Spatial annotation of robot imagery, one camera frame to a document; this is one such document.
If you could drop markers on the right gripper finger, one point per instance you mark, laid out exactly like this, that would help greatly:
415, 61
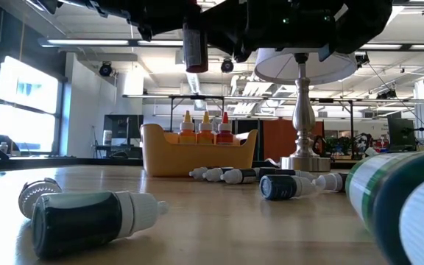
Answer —
223, 22

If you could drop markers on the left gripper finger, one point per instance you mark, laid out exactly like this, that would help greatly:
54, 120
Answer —
168, 14

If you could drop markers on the large orange-red coloring bottle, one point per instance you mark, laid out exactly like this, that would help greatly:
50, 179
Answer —
225, 137

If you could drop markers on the large orange coloring bottle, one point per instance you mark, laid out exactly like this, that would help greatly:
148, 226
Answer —
187, 137

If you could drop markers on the yellow plastic bin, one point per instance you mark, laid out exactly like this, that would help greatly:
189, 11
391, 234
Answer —
197, 162

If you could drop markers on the small dark red coloring bottle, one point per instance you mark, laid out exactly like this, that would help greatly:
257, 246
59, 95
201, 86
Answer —
199, 173

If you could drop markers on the small dark green coloring bottle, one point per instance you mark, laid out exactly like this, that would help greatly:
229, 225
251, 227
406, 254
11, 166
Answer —
79, 221

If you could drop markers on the large green coloring bottle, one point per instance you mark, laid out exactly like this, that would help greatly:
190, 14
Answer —
399, 198

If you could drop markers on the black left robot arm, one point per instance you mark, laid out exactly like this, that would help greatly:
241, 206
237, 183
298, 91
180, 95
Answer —
68, 4

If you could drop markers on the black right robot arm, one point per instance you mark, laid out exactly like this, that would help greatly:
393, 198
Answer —
363, 22

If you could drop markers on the black ceiling spotlight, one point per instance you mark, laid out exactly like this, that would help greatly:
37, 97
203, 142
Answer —
105, 69
227, 66

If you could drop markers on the white shade silver table lamp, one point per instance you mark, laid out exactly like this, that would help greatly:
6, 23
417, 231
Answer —
303, 110

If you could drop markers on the black partition panel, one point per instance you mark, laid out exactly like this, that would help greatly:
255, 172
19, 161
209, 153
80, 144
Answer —
249, 124

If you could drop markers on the orange partition panel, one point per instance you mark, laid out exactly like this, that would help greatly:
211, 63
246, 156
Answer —
276, 136

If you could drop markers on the black background monitor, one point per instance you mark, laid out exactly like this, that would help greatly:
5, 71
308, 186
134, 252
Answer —
123, 127

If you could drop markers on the white canister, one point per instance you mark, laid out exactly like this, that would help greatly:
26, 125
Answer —
107, 137

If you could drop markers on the large bright window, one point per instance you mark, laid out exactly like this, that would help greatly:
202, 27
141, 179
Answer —
28, 88

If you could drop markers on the dark background desk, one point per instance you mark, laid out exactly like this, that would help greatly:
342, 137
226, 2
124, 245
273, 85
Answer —
123, 151

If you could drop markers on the background workbench clutter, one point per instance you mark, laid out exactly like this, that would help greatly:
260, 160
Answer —
359, 143

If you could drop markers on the dark monitor on stand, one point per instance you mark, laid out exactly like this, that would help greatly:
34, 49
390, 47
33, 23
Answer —
399, 134

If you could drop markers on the small white background bottle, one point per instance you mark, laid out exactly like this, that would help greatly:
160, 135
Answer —
3, 148

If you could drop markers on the black overhead rail frame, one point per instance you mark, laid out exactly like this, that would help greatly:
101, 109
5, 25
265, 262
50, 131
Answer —
160, 97

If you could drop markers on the black ceiling camera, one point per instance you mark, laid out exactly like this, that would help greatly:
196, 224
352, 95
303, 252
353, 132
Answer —
362, 59

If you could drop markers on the black aluminium table frame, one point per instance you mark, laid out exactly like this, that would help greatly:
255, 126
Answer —
50, 162

